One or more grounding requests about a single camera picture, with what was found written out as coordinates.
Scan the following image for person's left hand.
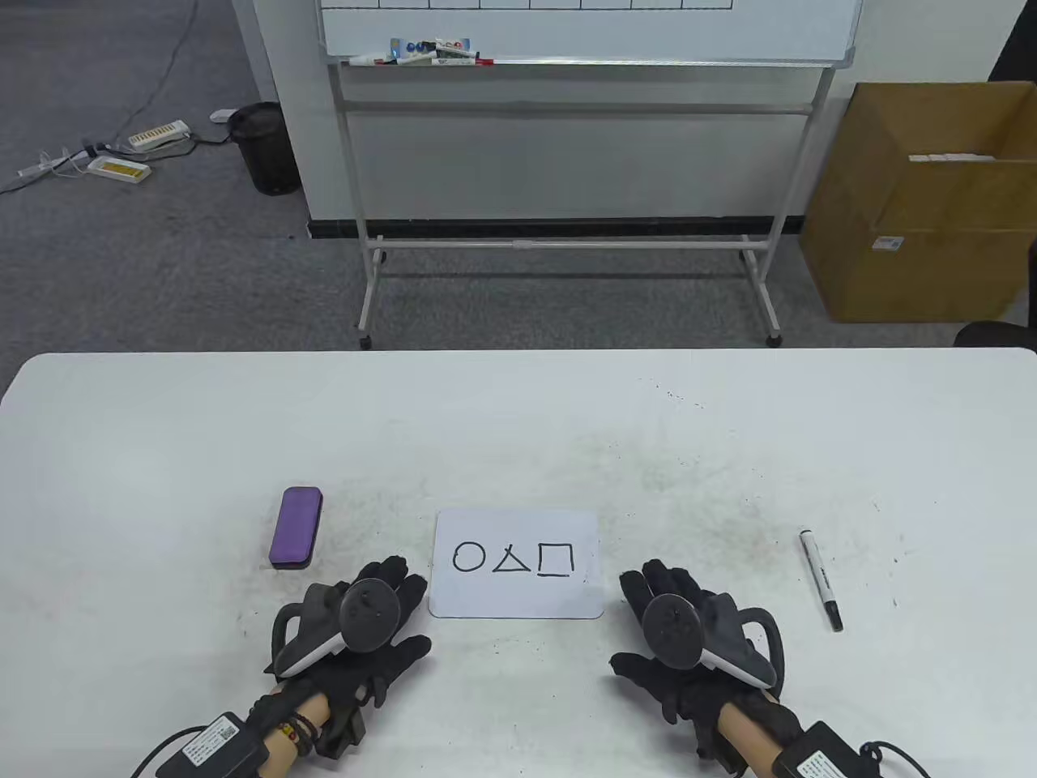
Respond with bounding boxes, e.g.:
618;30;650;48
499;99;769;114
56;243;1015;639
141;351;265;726
280;556;432;716

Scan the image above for person's right hand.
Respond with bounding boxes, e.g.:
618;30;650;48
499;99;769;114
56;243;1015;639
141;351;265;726
609;559;783;730

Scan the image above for small white whiteboard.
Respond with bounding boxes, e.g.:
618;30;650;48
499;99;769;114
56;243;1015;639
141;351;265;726
428;509;606;620

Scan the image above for purple eraser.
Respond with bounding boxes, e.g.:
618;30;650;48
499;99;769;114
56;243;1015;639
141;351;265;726
268;486;324;570

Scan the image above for black marker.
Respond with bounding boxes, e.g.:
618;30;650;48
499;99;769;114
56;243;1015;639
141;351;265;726
799;529;845;633

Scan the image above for colourful marker pack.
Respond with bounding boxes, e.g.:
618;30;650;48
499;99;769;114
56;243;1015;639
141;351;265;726
388;36;472;59

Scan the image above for large whiteboard on metal stand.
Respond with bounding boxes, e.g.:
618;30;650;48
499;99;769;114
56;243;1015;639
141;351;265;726
314;0;861;349

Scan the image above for black grey right controller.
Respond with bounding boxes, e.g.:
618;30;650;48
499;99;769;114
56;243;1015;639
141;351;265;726
642;592;787;698

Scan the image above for black right wrist sensor box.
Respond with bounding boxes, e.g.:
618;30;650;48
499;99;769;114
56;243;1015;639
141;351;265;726
772;721;866;778

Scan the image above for black wrist sensor box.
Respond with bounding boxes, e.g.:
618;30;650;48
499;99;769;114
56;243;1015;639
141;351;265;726
156;713;270;778
772;721;866;778

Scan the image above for black left wrist sensor box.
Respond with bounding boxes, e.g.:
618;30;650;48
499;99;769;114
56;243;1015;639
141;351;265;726
156;713;270;778

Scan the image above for brown cardboard box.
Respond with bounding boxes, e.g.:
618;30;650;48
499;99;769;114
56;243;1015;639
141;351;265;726
800;81;1037;323

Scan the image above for black chair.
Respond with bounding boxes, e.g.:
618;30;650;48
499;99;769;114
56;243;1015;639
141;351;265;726
954;321;1037;351

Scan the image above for black mesh wastebasket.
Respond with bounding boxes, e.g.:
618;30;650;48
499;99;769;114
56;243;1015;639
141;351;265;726
228;102;302;196

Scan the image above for white yellow power strip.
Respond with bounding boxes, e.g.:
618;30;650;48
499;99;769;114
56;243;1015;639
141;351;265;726
86;156;152;182

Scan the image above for white power strips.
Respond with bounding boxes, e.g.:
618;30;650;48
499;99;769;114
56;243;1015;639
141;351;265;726
0;0;201;194

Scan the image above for black tall object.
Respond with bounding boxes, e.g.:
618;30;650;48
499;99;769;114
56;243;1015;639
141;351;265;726
988;0;1037;82

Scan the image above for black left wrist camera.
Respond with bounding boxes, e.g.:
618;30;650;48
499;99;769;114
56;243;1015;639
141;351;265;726
320;701;373;760

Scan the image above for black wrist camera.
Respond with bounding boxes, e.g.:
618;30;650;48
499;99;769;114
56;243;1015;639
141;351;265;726
698;717;740;771
320;701;373;760

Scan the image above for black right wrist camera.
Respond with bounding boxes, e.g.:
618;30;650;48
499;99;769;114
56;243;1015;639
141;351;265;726
698;717;740;771

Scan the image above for beaded bracelet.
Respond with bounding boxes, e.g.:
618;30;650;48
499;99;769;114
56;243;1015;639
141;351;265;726
275;713;321;759

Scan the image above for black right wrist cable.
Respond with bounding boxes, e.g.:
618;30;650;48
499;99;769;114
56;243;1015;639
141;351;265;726
859;739;932;778

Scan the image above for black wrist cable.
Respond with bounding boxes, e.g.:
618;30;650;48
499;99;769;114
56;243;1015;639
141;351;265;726
859;739;932;778
130;728;203;778

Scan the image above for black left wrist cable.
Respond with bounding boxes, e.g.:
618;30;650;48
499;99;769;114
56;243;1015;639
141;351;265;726
130;728;203;778

